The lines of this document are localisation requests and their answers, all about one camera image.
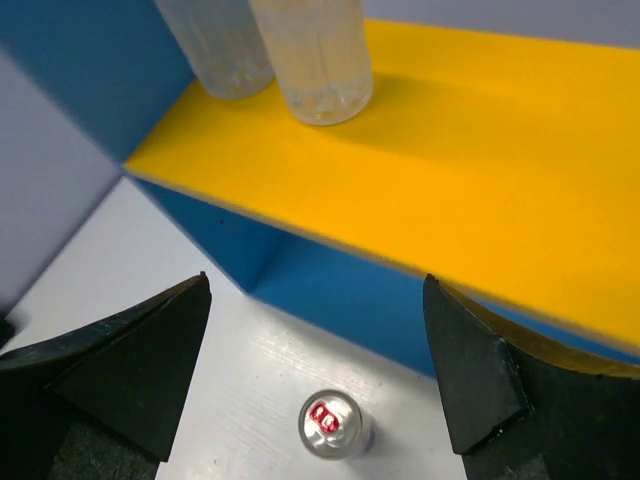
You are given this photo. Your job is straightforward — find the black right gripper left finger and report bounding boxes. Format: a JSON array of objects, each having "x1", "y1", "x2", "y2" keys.
[{"x1": 1, "y1": 273, "x2": 212, "y2": 479}]

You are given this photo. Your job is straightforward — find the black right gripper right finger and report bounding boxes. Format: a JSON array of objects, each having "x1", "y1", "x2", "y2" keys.
[{"x1": 423, "y1": 275, "x2": 639, "y2": 479}]

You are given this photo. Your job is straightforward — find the blue and yellow shelf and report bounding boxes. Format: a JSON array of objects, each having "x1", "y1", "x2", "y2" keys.
[{"x1": 1, "y1": 1, "x2": 639, "y2": 373}]

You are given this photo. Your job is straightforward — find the Pocari Sweat bottle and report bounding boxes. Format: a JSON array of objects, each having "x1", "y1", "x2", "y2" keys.
[
  {"x1": 250, "y1": 0, "x2": 374, "y2": 126},
  {"x1": 155, "y1": 0, "x2": 275, "y2": 100}
]

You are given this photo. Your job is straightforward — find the Red Bull can rear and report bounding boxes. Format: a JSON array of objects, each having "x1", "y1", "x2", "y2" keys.
[{"x1": 297, "y1": 389, "x2": 375, "y2": 461}]

